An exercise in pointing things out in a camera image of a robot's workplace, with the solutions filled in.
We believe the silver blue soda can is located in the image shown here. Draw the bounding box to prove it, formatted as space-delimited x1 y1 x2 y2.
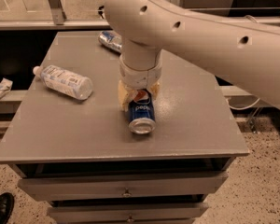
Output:
98 31 122 53

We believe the blue pepsi can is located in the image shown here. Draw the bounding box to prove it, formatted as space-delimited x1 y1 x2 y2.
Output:
128 90 156 134

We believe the white cable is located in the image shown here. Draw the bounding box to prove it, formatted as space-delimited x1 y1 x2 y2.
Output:
225 97 261 112

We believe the grey upper drawer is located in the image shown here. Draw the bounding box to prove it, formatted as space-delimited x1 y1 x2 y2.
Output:
18 172 228 201

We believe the black leather shoe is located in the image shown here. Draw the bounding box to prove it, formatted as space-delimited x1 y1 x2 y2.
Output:
0 192 15 224

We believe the clear plastic water bottle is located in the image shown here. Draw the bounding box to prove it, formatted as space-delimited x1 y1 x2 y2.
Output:
33 65 93 101

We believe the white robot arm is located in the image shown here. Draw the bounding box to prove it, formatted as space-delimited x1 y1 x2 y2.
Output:
105 0 280 109

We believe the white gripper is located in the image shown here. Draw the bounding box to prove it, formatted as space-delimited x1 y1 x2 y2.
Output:
118 56 161 111

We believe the grey metal railing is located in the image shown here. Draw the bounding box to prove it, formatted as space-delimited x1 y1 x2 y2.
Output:
0 0 280 30

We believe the grey lower drawer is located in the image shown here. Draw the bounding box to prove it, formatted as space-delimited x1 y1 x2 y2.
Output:
48 203 208 224

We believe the grey drawer cabinet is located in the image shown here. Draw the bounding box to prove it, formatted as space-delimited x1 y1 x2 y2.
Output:
0 31 248 224

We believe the grey drawer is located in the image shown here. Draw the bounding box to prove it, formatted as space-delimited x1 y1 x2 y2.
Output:
48 203 208 224
18 172 228 201

